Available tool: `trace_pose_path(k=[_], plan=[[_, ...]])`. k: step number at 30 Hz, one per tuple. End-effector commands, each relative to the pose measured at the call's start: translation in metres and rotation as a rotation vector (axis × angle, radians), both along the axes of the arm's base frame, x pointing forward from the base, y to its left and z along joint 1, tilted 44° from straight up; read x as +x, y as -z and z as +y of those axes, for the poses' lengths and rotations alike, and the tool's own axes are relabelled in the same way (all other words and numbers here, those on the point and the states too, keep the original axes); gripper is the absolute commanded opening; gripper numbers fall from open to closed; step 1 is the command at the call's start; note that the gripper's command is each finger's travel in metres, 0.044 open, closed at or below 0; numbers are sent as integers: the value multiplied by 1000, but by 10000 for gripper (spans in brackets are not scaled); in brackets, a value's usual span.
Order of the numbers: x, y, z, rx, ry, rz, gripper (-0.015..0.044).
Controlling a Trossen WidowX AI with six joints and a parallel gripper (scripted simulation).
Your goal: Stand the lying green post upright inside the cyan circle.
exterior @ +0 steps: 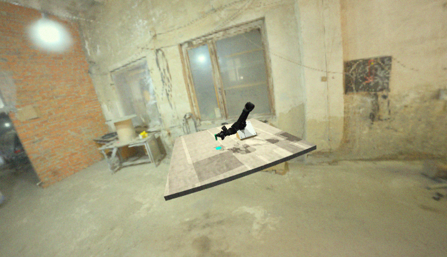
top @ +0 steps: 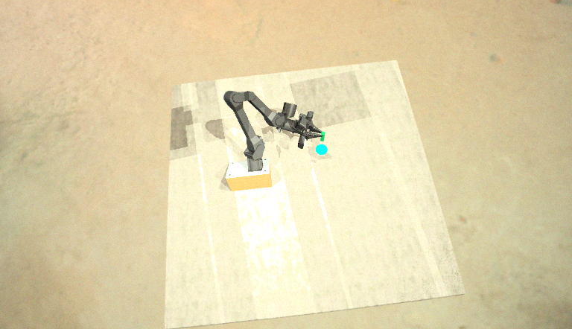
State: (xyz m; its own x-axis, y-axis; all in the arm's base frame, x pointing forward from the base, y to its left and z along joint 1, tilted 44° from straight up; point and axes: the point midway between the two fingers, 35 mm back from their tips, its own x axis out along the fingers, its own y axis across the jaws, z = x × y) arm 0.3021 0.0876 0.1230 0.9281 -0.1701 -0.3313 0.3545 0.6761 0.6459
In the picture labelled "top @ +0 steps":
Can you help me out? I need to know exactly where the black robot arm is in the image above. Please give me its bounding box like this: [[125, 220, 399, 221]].
[[223, 90, 308, 172]]

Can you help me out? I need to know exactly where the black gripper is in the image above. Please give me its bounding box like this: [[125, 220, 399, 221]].
[[290, 111, 322, 149]]

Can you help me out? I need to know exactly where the cyan circle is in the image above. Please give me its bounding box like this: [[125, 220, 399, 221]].
[[316, 144, 328, 155]]

